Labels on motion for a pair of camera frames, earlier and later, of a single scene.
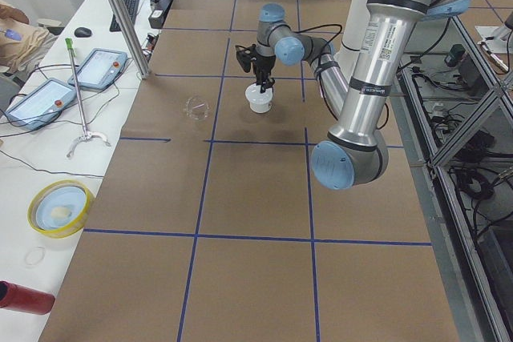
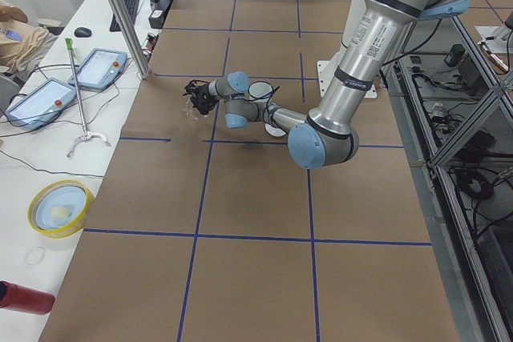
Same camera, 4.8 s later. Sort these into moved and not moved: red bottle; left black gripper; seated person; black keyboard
Moved: left black gripper
Not moved: red bottle; seated person; black keyboard
